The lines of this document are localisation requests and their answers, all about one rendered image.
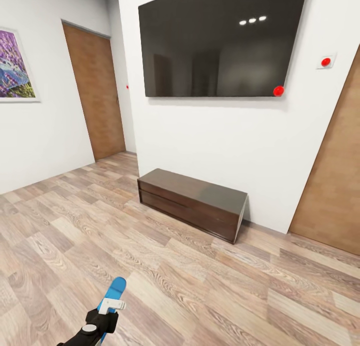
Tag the sandal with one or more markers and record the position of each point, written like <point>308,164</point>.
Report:
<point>115,291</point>

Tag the painting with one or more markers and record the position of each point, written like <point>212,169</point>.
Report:
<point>17,83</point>

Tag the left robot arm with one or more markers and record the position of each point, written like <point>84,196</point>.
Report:
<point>98,323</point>

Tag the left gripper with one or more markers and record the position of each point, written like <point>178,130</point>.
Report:
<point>109,320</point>

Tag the wall mounted tv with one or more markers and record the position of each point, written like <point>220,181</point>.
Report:
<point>217,48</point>

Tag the bench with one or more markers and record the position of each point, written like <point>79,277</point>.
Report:
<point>212,208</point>

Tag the sliding door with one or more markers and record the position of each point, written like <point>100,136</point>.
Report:
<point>92,62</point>
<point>329,208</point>

